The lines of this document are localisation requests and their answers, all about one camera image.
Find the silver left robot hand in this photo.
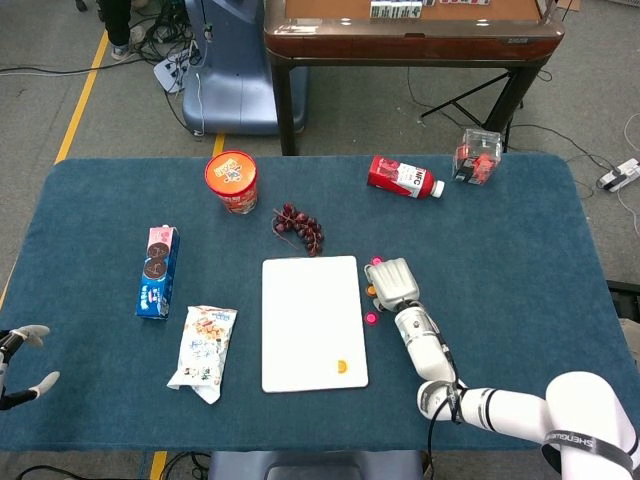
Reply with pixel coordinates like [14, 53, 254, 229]
[0, 324, 61, 411]

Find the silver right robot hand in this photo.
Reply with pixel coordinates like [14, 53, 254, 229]
[363, 257, 421, 312]

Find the white rectangular board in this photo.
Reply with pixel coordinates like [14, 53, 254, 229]
[261, 255, 370, 394]

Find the blue table cloth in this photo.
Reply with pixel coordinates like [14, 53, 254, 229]
[0, 153, 640, 454]

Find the red juice bottle white cap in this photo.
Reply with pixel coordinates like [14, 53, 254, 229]
[366, 155, 446, 201]

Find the bunch of dark red grapes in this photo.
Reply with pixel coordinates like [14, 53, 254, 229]
[271, 201, 326, 258]

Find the blue cookie box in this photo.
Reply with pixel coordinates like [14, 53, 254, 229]
[135, 225, 181, 320]

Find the clear box with red toy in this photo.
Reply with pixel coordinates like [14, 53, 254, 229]
[451, 128, 503, 187]

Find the white snack bag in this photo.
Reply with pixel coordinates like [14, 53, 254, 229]
[166, 305, 239, 405]

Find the orange instant noodle cup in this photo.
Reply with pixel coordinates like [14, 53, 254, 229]
[204, 150, 260, 216]

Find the grey blue robot torso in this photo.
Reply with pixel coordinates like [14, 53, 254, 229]
[207, 449, 426, 480]

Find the brown mahjong table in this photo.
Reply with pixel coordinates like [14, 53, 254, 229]
[263, 0, 566, 157]

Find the white power strip black plug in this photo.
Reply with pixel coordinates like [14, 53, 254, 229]
[598, 158, 640, 193]

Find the blue grey machine base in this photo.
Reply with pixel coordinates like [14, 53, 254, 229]
[181, 0, 309, 136]

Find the row of green-faced mahjong tiles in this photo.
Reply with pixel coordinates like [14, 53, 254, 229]
[369, 0, 424, 20]

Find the person in black, pale shoes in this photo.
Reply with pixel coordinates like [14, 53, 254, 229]
[97, 0, 146, 62]

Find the black metal frame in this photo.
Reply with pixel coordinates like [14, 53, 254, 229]
[606, 279, 640, 321]

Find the white power strip with cables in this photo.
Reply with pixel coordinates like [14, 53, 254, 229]
[153, 47, 201, 94]

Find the tangle of black cables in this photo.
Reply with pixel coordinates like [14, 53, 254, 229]
[132, 0, 201, 69]

